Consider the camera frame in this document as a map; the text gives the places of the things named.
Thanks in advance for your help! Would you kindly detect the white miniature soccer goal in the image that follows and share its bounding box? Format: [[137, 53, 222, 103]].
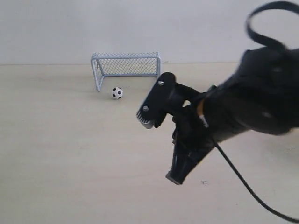
[[90, 52, 162, 91]]

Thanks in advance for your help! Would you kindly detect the black and white mini soccer ball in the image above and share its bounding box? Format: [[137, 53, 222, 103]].
[[111, 87, 123, 99]]

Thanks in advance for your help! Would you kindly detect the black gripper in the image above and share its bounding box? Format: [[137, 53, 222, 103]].
[[165, 84, 236, 185]]

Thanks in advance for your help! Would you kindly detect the black cable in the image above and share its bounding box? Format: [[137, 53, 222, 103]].
[[211, 0, 299, 224]]

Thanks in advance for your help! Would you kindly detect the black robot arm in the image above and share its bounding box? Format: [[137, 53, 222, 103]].
[[166, 47, 299, 185]]

